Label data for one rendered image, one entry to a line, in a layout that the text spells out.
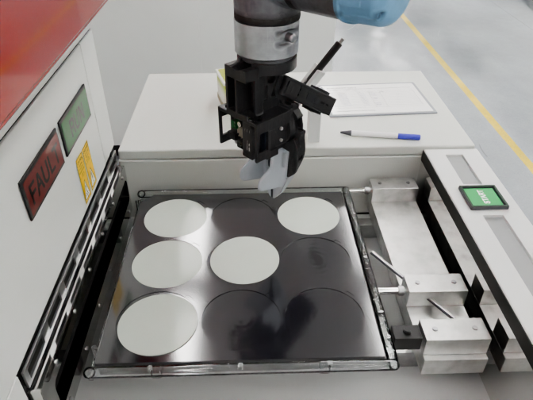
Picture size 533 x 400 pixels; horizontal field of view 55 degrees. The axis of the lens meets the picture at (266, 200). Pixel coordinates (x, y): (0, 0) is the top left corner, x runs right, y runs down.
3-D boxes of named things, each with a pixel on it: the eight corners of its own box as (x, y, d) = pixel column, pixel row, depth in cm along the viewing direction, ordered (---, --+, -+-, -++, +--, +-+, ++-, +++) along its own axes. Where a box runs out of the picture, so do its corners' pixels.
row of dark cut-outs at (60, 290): (24, 388, 52) (17, 373, 50) (114, 162, 87) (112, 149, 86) (30, 388, 52) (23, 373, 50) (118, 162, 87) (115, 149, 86)
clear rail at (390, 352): (388, 373, 60) (390, 366, 59) (340, 191, 91) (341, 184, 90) (400, 373, 60) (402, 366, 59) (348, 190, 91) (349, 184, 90)
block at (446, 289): (406, 306, 70) (409, 291, 68) (400, 288, 72) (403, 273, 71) (464, 305, 70) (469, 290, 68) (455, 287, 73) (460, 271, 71)
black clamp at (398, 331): (392, 350, 63) (395, 336, 62) (388, 336, 65) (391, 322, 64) (419, 349, 63) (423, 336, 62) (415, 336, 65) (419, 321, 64)
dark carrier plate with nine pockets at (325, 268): (94, 367, 60) (93, 363, 60) (143, 198, 88) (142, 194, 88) (384, 359, 61) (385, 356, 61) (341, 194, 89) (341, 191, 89)
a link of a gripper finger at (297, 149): (270, 168, 70) (270, 111, 65) (278, 163, 71) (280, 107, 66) (294, 182, 68) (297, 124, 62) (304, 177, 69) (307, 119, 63)
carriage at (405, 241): (419, 375, 64) (424, 360, 63) (365, 204, 94) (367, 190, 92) (483, 373, 64) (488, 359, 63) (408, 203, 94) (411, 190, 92)
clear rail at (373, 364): (82, 382, 59) (80, 375, 58) (86, 371, 60) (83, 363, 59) (400, 373, 60) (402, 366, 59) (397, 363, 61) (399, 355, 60)
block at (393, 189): (370, 201, 89) (373, 188, 88) (367, 190, 92) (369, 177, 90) (416, 201, 90) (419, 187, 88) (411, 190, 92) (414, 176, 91)
